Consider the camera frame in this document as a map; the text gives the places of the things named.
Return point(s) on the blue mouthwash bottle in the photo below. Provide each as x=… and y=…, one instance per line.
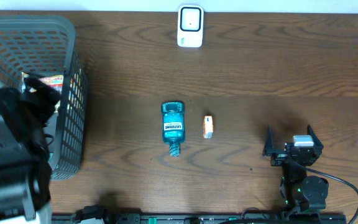
x=173, y=129

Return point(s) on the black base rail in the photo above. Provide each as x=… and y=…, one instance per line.
x=100, y=214

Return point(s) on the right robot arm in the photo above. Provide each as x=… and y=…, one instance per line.
x=303, y=193

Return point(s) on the white barcode scanner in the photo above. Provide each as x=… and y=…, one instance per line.
x=190, y=26

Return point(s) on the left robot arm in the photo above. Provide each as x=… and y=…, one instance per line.
x=24, y=169

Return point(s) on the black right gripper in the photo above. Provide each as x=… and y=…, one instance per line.
x=279, y=158

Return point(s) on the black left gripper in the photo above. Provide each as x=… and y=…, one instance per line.
x=47, y=98

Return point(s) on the grey plastic shopping basket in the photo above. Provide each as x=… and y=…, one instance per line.
x=44, y=46

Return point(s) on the small orange packet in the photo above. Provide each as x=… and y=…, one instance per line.
x=208, y=128

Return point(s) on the yellow snack bag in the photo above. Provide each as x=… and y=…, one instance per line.
x=56, y=82

